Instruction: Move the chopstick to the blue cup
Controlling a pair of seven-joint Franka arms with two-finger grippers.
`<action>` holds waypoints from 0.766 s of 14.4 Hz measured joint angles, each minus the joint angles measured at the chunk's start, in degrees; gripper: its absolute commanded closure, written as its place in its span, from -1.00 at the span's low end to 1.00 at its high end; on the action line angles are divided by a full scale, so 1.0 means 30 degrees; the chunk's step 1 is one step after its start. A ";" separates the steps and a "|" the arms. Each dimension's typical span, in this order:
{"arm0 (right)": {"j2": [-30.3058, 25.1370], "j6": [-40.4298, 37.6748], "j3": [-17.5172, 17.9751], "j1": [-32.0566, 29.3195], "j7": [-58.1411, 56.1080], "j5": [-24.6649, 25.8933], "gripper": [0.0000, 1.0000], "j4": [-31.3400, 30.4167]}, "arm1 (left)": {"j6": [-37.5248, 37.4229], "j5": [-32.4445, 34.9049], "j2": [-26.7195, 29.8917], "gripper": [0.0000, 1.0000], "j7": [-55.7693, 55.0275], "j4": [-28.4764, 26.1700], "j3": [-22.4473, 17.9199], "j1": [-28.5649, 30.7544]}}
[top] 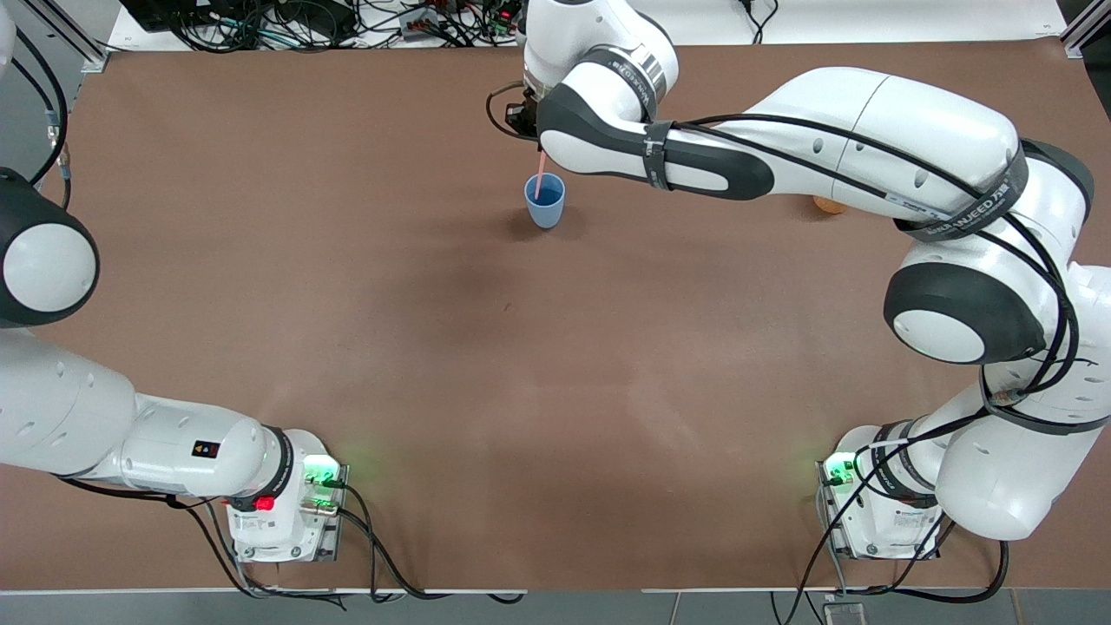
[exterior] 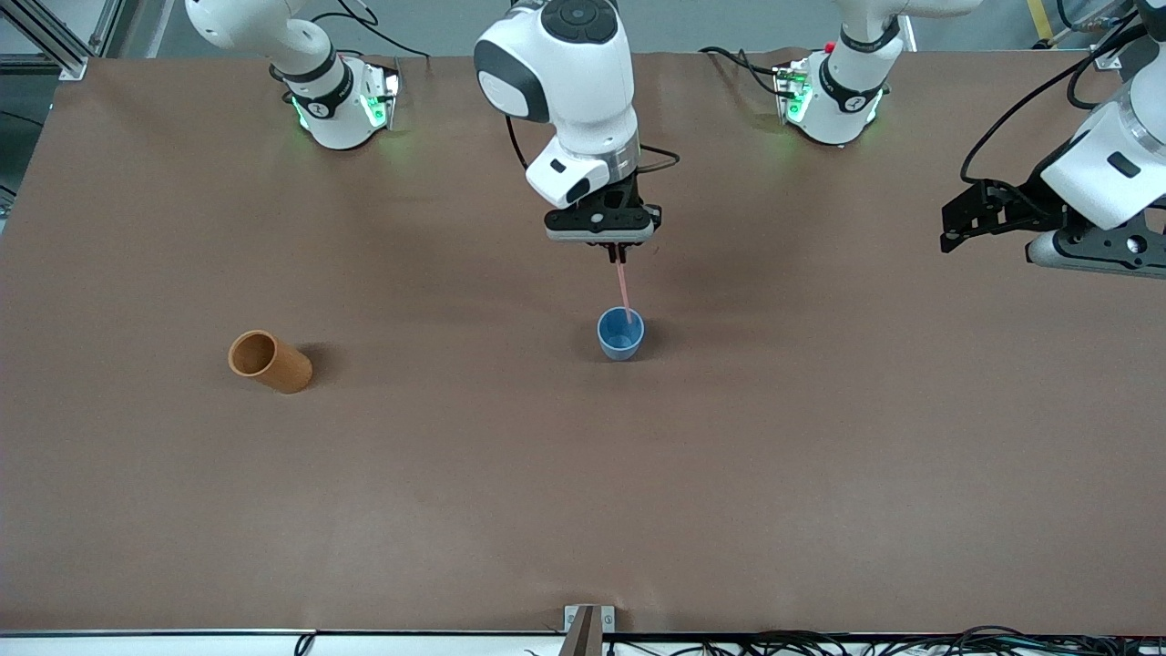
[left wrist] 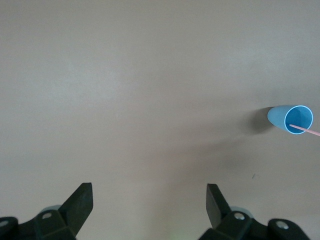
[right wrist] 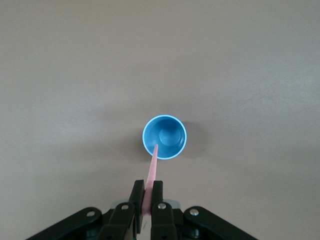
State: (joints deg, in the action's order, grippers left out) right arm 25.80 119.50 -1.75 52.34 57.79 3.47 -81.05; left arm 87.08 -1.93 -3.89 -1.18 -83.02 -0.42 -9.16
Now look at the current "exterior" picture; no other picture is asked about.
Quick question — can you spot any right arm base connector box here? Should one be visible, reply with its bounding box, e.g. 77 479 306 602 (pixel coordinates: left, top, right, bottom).
360 62 403 130

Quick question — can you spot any left base black cable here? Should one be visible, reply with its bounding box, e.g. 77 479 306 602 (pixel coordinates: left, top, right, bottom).
699 46 786 97

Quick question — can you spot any orange cylindrical cup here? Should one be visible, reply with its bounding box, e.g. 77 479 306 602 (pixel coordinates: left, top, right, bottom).
228 330 313 395

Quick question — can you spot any base black cable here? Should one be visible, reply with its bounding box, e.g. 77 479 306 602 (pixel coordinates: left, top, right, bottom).
699 46 786 97
310 0 431 63

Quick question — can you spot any blue cup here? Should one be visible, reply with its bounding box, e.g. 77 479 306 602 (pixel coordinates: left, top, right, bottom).
597 306 646 362

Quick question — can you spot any right base black cable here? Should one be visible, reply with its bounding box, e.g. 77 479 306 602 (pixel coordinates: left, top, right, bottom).
310 0 431 63

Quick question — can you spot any brown table cover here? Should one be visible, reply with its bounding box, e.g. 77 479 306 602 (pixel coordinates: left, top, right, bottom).
0 47 1166 636

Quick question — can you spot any silver metal bracket plate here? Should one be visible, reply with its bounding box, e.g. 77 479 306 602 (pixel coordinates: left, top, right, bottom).
564 605 616 635

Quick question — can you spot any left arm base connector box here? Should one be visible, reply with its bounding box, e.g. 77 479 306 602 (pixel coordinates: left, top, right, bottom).
773 62 813 126

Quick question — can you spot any brown camera post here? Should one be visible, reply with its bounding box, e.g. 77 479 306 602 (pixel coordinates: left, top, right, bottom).
557 606 603 656

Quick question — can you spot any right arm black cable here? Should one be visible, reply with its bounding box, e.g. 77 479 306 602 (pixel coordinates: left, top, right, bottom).
505 117 681 175

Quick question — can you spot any aluminium frame profile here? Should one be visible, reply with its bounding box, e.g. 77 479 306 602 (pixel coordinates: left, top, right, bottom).
0 0 125 82
1089 0 1144 70

